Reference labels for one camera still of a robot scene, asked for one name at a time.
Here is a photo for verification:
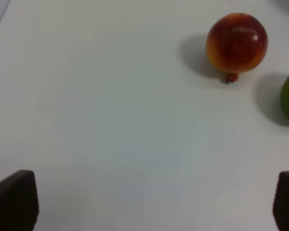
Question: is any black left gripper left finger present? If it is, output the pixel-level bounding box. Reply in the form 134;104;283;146
0;170;39;231

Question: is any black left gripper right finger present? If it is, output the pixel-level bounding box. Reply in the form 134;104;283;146
273;171;289;231

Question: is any red pomegranate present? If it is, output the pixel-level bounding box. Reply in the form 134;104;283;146
206;13;268;83

